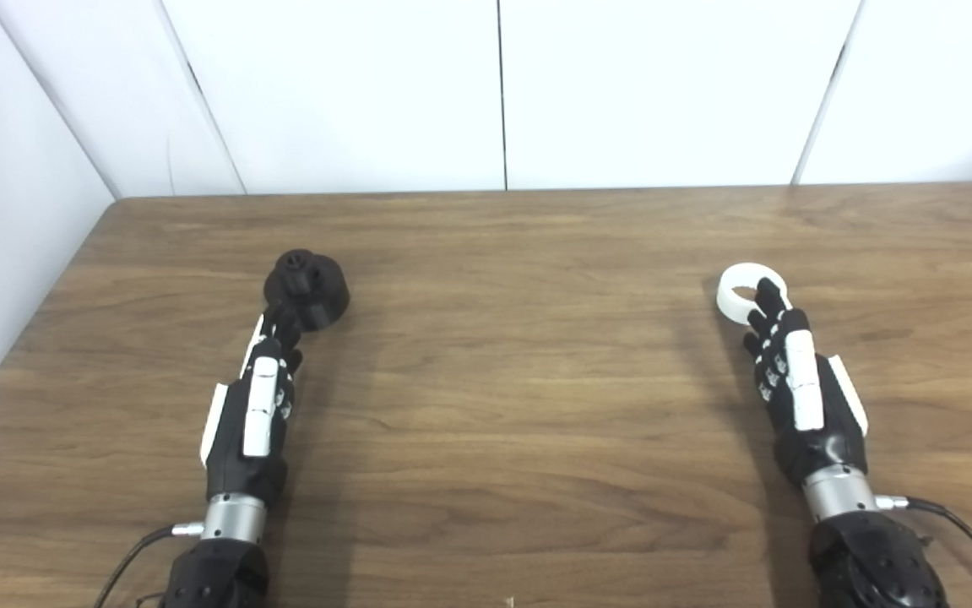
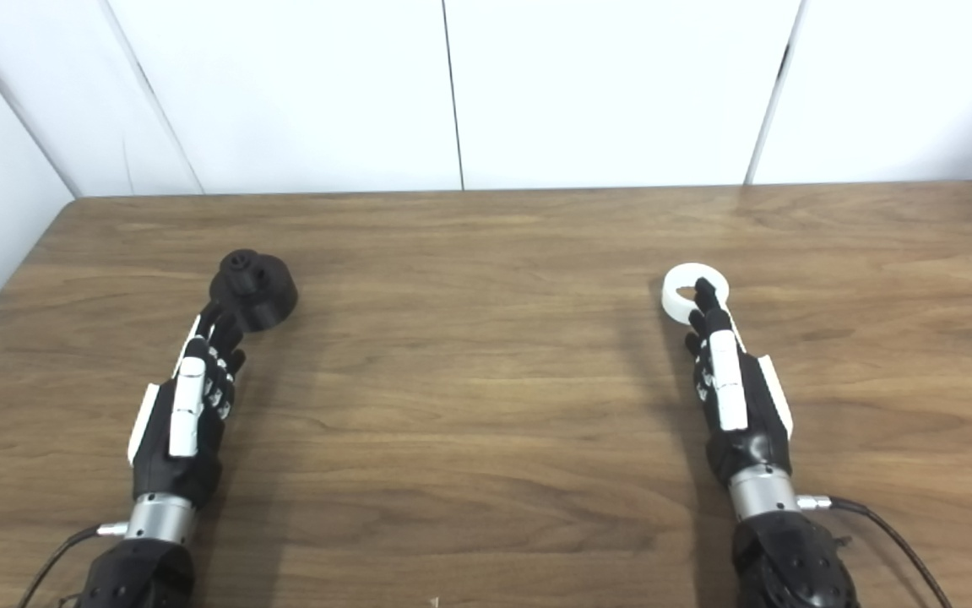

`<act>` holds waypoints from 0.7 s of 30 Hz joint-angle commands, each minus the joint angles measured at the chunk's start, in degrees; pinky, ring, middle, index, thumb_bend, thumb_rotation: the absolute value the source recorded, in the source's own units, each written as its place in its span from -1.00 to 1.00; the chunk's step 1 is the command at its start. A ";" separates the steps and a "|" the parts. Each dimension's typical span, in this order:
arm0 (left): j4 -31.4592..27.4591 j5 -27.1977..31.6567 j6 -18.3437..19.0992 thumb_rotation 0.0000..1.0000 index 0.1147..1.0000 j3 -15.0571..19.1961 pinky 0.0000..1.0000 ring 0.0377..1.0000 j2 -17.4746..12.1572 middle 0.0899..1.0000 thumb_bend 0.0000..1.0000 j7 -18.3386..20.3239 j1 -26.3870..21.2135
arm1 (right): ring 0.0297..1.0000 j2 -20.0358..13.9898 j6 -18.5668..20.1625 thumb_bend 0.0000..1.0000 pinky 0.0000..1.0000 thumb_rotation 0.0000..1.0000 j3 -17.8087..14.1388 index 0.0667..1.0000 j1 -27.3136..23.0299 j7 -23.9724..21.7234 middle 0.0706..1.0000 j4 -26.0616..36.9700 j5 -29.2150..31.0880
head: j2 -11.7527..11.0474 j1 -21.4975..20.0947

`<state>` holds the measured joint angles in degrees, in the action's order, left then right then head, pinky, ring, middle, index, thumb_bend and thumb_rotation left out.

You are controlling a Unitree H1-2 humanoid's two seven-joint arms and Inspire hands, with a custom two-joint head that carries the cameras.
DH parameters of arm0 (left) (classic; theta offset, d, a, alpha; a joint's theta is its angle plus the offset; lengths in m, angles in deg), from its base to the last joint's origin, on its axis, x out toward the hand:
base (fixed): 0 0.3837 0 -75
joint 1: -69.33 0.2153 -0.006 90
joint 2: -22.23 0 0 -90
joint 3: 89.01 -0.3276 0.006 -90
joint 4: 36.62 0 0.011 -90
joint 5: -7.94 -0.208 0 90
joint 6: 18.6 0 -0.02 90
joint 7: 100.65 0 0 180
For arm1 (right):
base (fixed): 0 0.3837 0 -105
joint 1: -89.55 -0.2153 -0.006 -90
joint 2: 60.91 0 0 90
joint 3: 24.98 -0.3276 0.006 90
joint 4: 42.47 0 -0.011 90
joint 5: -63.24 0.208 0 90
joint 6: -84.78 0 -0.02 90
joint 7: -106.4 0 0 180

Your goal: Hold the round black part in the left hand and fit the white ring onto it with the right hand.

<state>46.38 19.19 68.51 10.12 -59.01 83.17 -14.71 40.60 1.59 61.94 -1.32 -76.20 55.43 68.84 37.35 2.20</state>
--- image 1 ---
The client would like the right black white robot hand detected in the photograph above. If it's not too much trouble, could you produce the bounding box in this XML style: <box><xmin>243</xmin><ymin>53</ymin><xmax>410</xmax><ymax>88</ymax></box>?
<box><xmin>743</xmin><ymin>279</ymin><xmax>871</xmax><ymax>489</ymax></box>

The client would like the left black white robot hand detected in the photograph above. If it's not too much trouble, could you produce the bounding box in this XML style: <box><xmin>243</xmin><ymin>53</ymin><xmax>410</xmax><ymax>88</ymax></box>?
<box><xmin>200</xmin><ymin>304</ymin><xmax>305</xmax><ymax>501</ymax></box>

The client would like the white ring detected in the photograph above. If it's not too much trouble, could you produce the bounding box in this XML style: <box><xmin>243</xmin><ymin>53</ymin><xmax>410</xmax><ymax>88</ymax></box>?
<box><xmin>717</xmin><ymin>263</ymin><xmax>788</xmax><ymax>326</ymax></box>

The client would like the round black part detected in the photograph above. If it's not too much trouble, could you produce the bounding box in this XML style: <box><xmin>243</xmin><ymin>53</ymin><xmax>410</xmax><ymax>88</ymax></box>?
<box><xmin>263</xmin><ymin>249</ymin><xmax>350</xmax><ymax>332</ymax></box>

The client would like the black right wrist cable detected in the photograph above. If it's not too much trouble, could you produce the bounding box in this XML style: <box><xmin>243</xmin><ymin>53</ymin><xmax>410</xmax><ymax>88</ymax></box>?
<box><xmin>874</xmin><ymin>496</ymin><xmax>972</xmax><ymax>605</ymax></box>

